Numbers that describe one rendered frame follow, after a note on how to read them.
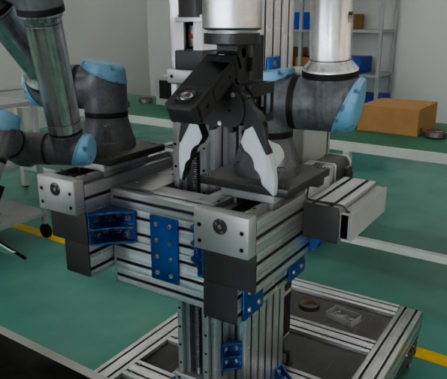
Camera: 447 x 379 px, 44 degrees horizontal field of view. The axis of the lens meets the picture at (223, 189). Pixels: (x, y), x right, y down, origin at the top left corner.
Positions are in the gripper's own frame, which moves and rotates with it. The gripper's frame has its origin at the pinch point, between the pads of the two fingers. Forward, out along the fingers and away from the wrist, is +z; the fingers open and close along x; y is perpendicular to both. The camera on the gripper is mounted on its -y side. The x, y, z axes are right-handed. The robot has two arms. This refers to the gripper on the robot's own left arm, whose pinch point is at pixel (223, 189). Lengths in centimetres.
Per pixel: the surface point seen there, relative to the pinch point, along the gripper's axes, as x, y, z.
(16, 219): 245, 144, 97
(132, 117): 219, 226, 42
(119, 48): 561, 585, 19
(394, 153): 37, 221, 44
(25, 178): 352, 235, 108
